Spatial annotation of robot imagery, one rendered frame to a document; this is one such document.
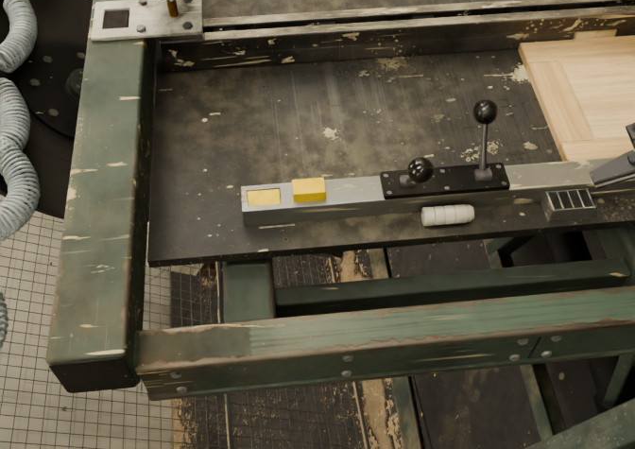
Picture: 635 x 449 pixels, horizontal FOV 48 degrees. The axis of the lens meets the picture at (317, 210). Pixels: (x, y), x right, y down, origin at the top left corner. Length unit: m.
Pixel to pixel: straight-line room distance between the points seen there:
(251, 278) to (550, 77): 0.66
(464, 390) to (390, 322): 2.21
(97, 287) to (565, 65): 0.92
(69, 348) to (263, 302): 0.30
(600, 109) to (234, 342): 0.77
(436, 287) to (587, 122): 0.41
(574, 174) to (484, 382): 1.98
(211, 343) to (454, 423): 2.32
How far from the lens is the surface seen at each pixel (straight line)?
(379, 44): 1.36
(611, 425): 1.68
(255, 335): 0.97
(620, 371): 1.57
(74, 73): 1.95
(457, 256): 3.33
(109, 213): 1.05
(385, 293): 1.12
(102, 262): 1.00
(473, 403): 3.13
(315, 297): 1.11
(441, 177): 1.13
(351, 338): 0.96
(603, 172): 0.98
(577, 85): 1.39
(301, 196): 1.08
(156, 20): 1.32
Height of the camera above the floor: 2.13
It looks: 28 degrees down
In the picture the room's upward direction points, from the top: 75 degrees counter-clockwise
